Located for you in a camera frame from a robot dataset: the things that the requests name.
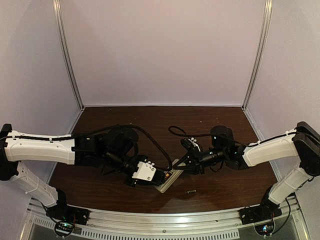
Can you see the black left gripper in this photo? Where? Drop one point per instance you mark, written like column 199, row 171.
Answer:
column 131, row 183

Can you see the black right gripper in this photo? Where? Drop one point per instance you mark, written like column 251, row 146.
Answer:
column 195, row 161

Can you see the white remote control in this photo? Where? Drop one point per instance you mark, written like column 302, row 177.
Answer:
column 174, row 175

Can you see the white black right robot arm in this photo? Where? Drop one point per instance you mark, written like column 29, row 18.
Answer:
column 302, row 142

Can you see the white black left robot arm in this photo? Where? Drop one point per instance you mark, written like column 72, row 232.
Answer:
column 115, row 147

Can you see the dark green AAA battery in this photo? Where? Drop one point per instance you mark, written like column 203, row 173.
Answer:
column 190, row 192

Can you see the right circuit board with LEDs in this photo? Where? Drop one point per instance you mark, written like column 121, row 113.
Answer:
column 265, row 229

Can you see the circuit board with leds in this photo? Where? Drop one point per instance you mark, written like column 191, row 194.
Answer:
column 63, row 228
column 265, row 229

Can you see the left circuit board with LEDs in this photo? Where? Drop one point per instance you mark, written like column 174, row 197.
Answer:
column 63, row 228

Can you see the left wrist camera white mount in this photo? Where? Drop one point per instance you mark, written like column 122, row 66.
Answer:
column 145, row 171

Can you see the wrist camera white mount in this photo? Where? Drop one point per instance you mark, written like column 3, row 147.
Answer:
column 145, row 171
column 190, row 144

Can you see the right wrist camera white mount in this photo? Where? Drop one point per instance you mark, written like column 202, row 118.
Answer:
column 190, row 144

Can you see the aluminium front rail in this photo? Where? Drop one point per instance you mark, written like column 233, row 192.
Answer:
column 210, row 225

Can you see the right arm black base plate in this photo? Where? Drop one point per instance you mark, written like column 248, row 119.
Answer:
column 258, row 213

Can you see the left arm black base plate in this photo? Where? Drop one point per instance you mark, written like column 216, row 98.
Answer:
column 69, row 214

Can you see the right aluminium frame post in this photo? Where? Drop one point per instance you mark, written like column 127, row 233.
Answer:
column 263, row 37

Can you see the aluminium frame post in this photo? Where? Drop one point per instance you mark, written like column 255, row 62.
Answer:
column 263, row 37
column 66, row 54

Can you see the left aluminium frame post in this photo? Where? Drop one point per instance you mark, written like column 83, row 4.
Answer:
column 66, row 54

